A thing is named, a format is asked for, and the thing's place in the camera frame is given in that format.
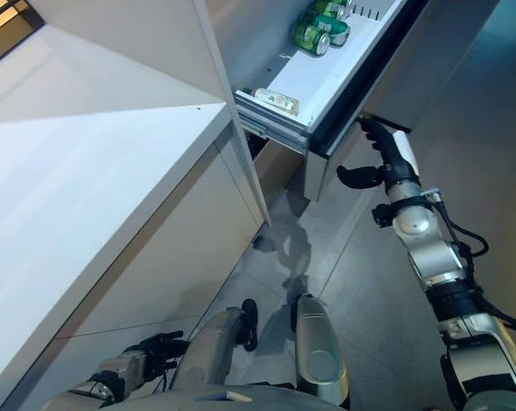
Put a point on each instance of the yellow green drink can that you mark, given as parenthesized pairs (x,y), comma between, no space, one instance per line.
(311,38)
(332,7)

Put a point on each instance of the yellow tea bottle white cap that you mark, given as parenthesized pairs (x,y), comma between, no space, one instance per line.
(274,100)

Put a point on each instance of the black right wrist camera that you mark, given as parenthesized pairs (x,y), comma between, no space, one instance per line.
(382,215)

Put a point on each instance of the white fridge drawer steel front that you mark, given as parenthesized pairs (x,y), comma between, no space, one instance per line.
(326,73)

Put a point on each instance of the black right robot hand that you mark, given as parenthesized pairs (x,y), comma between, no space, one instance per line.
(396,154)

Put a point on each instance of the black window frame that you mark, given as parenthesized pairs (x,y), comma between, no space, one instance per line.
(9,46)

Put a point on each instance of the grey robot torso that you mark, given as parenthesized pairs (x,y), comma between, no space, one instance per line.
(219,400)

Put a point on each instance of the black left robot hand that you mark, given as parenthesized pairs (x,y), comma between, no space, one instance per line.
(163,353)

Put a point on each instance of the white tall cabinet panel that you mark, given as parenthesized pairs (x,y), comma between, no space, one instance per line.
(133,43)

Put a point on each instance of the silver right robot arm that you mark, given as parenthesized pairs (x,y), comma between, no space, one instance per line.
(433,257)

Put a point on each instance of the stainless steel fridge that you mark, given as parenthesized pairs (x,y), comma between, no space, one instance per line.
(446,51)

